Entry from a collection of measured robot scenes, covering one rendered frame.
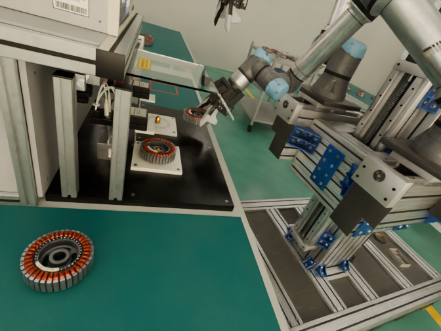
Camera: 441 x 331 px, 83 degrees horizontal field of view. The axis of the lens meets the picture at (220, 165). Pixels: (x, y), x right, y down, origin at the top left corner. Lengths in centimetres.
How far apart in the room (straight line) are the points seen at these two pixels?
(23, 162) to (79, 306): 30
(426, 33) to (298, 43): 614
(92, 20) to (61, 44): 14
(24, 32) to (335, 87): 102
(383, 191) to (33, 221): 87
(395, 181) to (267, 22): 588
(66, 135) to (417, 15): 82
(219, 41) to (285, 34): 158
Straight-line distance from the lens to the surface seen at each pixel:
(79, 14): 63
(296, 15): 674
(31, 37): 51
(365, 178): 85
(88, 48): 49
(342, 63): 118
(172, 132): 98
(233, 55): 635
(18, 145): 61
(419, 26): 80
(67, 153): 61
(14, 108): 57
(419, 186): 88
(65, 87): 54
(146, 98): 96
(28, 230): 65
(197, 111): 105
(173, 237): 63
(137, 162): 78
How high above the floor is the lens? 123
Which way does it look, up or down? 31 degrees down
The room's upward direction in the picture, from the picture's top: 19 degrees clockwise
